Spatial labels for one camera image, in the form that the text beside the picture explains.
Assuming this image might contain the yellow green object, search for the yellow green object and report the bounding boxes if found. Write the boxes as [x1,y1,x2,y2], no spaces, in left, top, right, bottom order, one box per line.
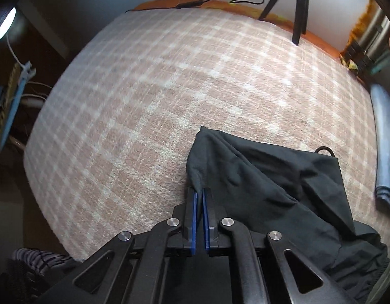
[340,56,361,74]

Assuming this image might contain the blue board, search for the blue board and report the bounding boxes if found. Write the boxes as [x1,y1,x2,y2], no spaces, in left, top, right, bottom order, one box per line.
[0,63,30,153]

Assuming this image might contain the beige plaid blanket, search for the beige plaid blanket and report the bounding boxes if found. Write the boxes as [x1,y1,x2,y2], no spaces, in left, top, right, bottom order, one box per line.
[23,6,381,262]

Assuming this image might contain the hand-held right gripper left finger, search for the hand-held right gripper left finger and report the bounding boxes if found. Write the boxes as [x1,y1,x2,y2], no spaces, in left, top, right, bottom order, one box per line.
[37,187,199,304]

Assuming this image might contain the black pants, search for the black pants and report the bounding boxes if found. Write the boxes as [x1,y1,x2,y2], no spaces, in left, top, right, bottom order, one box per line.
[185,126,390,303]

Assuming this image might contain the white cable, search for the white cable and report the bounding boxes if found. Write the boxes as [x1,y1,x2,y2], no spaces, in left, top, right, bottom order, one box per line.
[20,81,54,102]

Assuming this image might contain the orange bed sheet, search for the orange bed sheet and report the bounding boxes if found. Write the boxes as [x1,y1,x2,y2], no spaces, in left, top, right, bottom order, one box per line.
[133,0,342,60]

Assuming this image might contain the grey striped cloth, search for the grey striped cloth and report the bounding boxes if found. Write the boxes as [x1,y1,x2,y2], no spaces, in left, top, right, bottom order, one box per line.
[11,248,79,281]

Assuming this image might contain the white clip lamp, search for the white clip lamp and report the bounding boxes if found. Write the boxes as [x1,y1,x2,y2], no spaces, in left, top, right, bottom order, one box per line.
[0,6,36,80]

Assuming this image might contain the black tripod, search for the black tripod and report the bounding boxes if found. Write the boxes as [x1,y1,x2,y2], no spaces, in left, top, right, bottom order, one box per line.
[257,0,311,46]

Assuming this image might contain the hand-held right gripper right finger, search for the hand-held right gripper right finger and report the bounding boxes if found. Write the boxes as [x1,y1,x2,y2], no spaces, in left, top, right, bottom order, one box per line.
[202,188,357,304]

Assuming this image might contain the blue folded blanket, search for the blue folded blanket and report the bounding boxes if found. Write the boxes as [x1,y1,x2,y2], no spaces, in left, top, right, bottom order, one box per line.
[369,82,390,213]

